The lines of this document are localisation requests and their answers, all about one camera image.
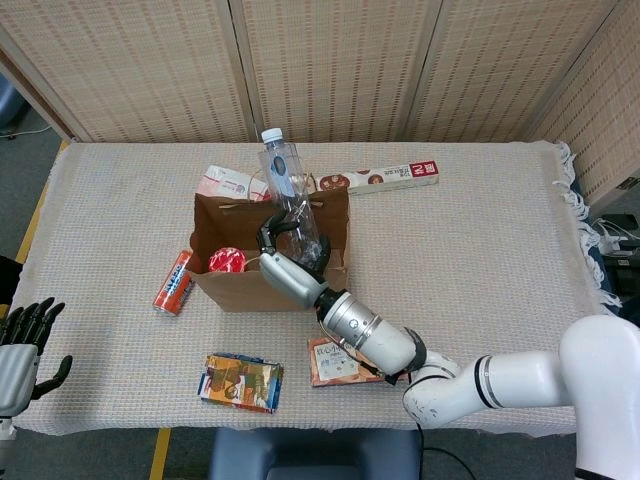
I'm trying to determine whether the dark blue chair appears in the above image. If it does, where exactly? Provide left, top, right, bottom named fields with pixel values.
left=207, top=427, right=421, bottom=480

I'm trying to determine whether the beige woven tablecloth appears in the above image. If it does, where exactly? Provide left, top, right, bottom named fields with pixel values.
left=12, top=139, right=626, bottom=436

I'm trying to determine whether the long white-red wrap box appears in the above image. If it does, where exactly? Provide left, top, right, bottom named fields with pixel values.
left=304, top=159, right=442, bottom=197

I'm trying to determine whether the right silver-black robot hand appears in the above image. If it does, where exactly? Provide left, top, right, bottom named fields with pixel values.
left=257, top=212, right=332, bottom=307

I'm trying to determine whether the woven folding screen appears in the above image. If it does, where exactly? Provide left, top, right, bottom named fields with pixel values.
left=0, top=0, right=640, bottom=204

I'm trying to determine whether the yellow blue snack packet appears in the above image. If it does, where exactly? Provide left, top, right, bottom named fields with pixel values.
left=198, top=352, right=285, bottom=415

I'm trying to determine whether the left silver-black robot hand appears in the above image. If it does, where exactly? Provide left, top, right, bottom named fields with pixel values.
left=0, top=297, right=75, bottom=416

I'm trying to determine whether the blue-orange cookie box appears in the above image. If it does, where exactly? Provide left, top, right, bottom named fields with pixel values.
left=307, top=337, right=389, bottom=389

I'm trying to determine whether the red lidded cup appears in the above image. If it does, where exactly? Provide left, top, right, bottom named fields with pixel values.
left=208, top=246, right=247, bottom=275

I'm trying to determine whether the brown paper bag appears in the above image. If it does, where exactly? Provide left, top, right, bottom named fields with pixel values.
left=188, top=169, right=351, bottom=314

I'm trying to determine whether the white-pink package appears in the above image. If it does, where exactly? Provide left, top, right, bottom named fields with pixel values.
left=193, top=164, right=274, bottom=202

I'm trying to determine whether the clear plastic water bottle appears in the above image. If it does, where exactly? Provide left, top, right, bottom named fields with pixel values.
left=257, top=127, right=326, bottom=271

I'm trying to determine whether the blue rounded seat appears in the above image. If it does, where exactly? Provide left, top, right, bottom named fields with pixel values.
left=0, top=74, right=26, bottom=131

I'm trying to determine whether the orange soda can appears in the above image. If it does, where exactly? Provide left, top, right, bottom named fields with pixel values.
left=152, top=248, right=196, bottom=317

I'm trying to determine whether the white power strip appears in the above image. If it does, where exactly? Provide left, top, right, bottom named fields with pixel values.
left=597, top=232, right=640, bottom=259

